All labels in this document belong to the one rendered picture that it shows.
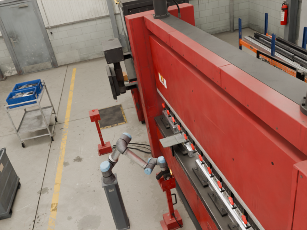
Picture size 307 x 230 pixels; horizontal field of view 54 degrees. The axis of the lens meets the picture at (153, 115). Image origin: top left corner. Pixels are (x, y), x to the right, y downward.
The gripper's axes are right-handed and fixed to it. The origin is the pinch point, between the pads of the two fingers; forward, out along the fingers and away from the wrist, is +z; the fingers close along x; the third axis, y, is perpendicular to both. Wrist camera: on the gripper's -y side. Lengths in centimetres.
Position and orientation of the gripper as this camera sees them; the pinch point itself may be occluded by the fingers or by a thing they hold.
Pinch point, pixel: (166, 182)
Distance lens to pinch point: 346.7
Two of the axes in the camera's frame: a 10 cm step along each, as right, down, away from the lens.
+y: 9.3, -3.5, 1.5
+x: -3.0, -4.4, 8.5
